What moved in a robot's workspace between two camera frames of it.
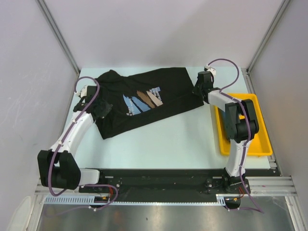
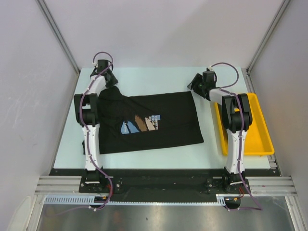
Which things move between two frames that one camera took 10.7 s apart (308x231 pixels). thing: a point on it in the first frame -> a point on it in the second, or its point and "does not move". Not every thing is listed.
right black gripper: (195, 90) does not move
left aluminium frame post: (58, 34) does not move
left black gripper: (106, 109) -> (114, 81)
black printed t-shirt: (139, 99) -> (145, 121)
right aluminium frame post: (283, 8) does not move
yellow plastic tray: (260, 145) does not move
